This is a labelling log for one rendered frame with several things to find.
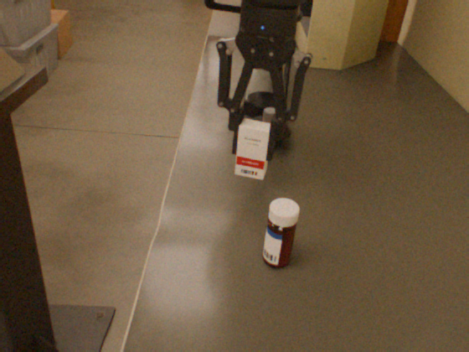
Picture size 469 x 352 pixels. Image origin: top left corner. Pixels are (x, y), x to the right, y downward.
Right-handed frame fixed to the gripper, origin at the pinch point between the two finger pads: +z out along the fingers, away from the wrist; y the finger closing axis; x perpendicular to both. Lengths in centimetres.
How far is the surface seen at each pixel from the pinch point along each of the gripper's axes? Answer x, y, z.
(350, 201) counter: -2.0, -17.0, 9.9
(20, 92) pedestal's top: -19, 54, 12
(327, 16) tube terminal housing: -65, -5, -5
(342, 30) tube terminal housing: -66, -10, -2
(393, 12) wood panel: -109, -27, 0
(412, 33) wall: -107, -35, 5
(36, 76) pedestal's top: -26, 55, 11
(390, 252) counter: 8.4, -23.0, 9.9
